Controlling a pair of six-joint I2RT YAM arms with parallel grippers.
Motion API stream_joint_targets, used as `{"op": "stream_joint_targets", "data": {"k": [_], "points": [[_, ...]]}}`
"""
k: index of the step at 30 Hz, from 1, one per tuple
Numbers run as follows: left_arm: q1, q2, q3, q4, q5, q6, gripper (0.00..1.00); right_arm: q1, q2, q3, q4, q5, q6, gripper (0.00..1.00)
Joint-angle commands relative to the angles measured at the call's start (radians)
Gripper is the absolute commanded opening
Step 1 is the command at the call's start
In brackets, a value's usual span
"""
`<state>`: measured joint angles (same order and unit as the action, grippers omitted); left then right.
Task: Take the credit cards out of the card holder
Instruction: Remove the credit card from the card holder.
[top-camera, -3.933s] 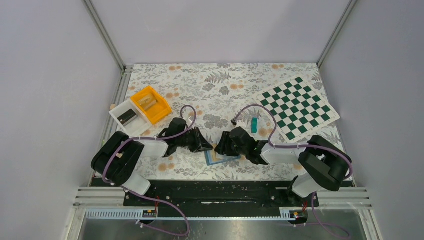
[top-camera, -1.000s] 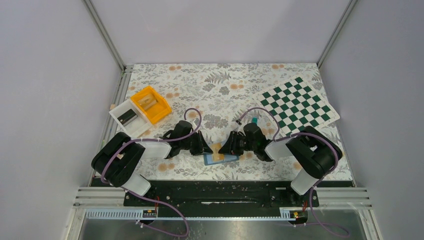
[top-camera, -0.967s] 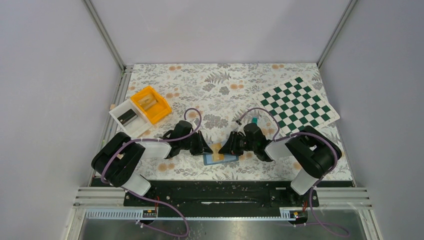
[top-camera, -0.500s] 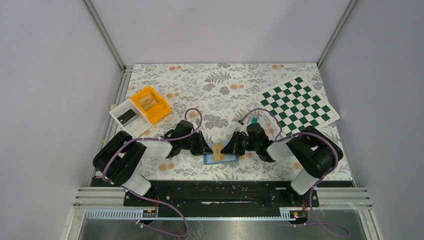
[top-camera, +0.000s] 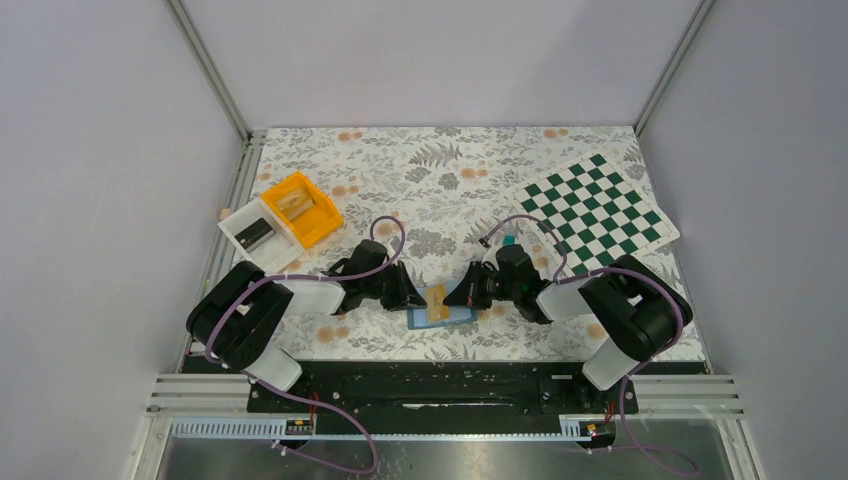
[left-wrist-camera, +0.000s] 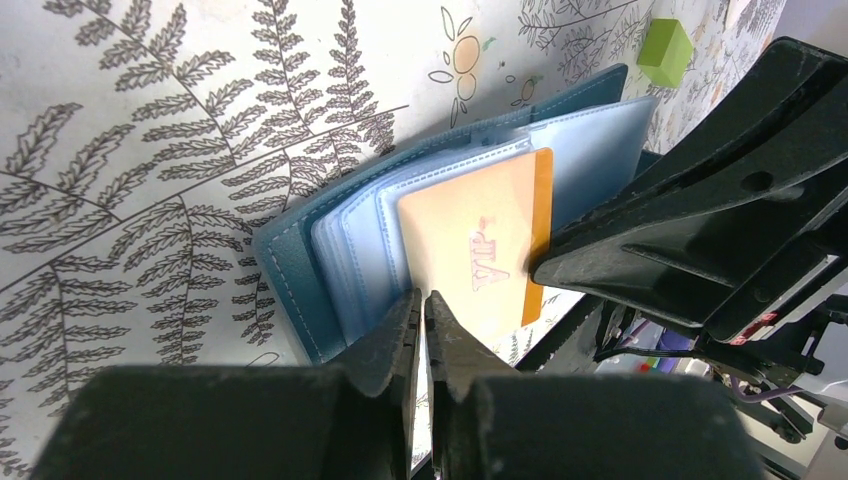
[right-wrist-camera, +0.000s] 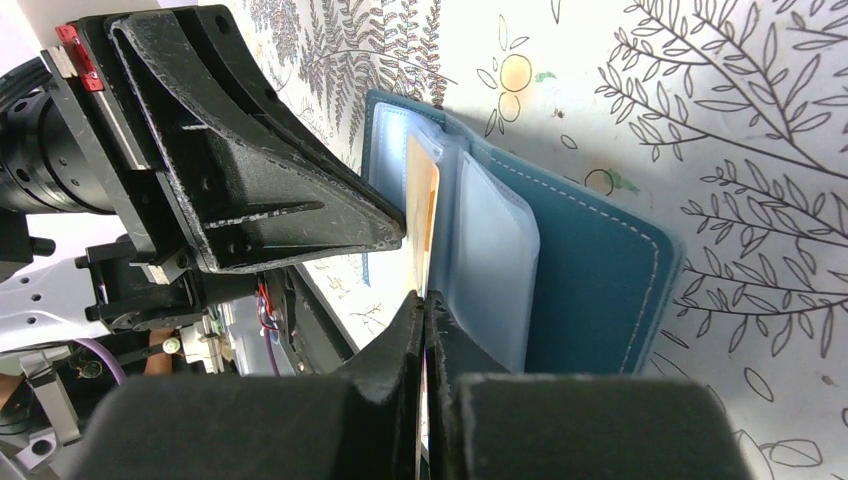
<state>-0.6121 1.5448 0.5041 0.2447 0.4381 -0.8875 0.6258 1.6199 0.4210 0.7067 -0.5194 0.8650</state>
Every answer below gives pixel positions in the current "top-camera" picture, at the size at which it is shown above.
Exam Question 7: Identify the black item in white bin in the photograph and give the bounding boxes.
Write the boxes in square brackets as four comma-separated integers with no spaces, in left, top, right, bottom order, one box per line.
[235,218,276,252]

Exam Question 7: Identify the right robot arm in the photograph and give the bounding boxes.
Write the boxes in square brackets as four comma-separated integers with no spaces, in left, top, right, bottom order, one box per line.
[442,244,693,391]

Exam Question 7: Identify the blue card holder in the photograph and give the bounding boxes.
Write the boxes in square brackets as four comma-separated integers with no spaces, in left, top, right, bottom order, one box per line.
[407,280,478,330]

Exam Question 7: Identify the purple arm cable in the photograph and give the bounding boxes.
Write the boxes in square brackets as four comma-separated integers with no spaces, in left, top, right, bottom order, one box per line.
[478,214,700,477]
[203,215,407,475]

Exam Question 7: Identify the white plastic bin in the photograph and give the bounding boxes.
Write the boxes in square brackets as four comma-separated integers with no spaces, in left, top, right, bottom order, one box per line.
[218,198,305,274]

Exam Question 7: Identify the floral table mat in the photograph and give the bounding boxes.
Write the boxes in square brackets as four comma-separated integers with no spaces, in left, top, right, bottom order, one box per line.
[241,127,652,361]

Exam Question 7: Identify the green white chessboard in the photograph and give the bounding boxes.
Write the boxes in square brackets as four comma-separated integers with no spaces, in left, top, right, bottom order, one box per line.
[507,154,680,276]

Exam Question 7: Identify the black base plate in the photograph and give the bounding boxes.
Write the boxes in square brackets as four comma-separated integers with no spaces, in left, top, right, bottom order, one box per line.
[246,359,707,435]

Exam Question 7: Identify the item in orange bin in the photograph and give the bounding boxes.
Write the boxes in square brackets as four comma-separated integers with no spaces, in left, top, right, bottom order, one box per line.
[275,187,315,221]

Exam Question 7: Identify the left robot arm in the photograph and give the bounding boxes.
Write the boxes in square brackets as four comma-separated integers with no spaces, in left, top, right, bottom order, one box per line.
[186,239,427,392]

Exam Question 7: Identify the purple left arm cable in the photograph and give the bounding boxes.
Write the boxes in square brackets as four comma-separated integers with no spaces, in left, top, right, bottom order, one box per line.
[203,215,407,475]

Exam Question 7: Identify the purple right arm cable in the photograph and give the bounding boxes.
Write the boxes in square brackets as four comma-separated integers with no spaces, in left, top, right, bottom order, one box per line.
[478,214,700,477]

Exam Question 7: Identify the orange plastic bin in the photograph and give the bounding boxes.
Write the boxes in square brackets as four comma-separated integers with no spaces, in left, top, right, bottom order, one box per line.
[260,171,344,249]

